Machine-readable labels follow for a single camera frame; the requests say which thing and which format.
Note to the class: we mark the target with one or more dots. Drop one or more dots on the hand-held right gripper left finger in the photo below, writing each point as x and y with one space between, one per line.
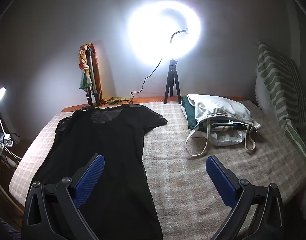
89 180

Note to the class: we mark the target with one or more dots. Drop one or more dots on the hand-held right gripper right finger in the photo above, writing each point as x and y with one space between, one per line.
220 180

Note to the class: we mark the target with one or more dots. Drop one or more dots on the black mesh shirt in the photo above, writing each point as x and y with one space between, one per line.
113 140

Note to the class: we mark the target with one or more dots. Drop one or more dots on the white folded clothes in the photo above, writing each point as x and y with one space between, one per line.
225 137

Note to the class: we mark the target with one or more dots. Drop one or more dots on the beige plaid blanket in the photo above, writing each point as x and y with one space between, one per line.
180 170

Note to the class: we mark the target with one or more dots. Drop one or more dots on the dark green folded cloth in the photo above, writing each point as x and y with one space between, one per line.
189 115

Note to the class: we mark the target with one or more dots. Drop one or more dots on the white tote bag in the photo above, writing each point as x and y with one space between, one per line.
218 107

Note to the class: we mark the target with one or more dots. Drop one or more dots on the yellow green cloth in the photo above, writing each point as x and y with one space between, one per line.
113 100

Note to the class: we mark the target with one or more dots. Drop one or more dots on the colourful cloth doll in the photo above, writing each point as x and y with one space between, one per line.
83 78

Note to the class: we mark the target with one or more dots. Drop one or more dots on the black equipment at bed head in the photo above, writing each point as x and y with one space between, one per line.
91 75

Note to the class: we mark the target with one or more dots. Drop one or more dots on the green patterned white pillow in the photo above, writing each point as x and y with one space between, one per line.
275 80

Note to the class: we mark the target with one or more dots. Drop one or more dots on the small black tripod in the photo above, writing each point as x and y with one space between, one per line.
172 75

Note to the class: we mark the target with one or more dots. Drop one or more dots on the black gooseneck phone holder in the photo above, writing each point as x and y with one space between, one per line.
173 35

